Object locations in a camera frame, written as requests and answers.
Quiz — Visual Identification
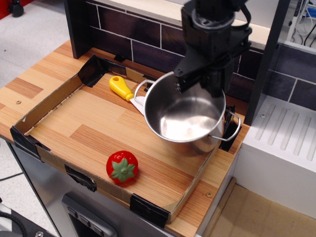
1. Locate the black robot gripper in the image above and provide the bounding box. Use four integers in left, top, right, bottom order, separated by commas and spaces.
174, 0, 252, 98

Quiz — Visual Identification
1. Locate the stainless steel pot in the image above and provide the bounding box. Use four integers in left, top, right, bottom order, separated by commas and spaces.
134, 72, 241, 156

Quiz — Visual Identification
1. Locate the cardboard fence with black tape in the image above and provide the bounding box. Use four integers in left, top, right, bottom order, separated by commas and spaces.
10, 56, 238, 227

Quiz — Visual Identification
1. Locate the light wooden upper shelf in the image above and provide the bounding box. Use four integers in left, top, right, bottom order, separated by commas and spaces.
96, 0, 277, 49

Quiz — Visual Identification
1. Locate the white dish drainer sink unit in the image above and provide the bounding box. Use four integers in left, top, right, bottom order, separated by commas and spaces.
234, 96, 316, 218

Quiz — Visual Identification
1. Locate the red toy tomato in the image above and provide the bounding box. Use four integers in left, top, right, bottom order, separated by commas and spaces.
106, 151, 139, 183

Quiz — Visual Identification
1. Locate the grey oven control panel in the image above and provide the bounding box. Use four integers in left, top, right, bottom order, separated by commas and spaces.
62, 195, 118, 237

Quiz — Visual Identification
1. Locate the black caster wheel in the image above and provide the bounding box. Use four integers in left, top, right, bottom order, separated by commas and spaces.
7, 0, 24, 17

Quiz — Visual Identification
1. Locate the dark grey shelf post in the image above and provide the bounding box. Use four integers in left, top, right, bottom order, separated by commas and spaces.
244, 0, 290, 126

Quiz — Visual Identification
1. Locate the yellow handled toy knife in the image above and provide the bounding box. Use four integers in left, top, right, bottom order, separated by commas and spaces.
109, 76, 145, 115

